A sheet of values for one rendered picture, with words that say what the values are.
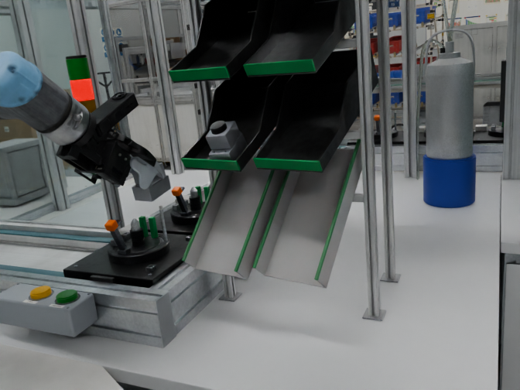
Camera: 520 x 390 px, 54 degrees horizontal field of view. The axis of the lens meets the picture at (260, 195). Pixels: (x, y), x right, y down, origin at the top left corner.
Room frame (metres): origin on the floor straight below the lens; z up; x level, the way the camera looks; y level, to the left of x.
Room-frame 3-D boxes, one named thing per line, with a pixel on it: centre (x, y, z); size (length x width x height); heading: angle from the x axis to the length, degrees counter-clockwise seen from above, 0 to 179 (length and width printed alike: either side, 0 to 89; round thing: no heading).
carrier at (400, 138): (2.19, -0.55, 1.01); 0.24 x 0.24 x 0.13; 64
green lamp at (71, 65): (1.30, 0.41, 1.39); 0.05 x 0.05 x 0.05
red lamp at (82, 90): (1.30, 0.41, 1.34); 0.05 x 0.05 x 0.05
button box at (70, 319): (0.95, 0.46, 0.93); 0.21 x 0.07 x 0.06; 64
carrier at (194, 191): (1.34, 0.18, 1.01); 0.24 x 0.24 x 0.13; 64
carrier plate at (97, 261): (1.11, 0.29, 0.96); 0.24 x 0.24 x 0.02; 64
